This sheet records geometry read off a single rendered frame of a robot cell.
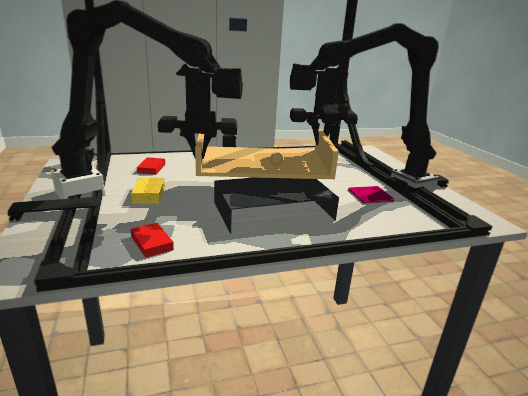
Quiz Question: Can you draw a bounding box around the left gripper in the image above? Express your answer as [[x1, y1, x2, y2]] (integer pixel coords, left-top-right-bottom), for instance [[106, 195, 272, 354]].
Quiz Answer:
[[290, 90, 358, 145]]

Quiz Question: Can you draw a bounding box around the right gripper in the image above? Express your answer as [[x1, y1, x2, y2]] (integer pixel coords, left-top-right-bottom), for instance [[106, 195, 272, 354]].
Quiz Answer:
[[158, 96, 237, 159]]

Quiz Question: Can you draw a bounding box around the yellow sponge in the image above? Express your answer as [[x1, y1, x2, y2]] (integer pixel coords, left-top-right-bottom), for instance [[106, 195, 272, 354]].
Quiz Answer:
[[131, 178, 165, 204]]

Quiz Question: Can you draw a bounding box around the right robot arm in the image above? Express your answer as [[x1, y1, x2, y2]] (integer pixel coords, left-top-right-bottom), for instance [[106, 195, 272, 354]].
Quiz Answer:
[[52, 0, 243, 179]]

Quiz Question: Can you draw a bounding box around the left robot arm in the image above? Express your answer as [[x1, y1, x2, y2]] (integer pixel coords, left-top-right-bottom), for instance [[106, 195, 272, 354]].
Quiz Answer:
[[290, 23, 439, 178]]

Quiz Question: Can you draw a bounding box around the tan tray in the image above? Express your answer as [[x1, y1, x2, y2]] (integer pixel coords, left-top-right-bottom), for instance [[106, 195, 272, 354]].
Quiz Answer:
[[195, 129, 339, 179]]

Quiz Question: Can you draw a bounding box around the brown ball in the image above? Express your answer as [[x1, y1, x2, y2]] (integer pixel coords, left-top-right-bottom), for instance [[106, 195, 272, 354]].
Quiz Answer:
[[270, 152, 283, 165]]

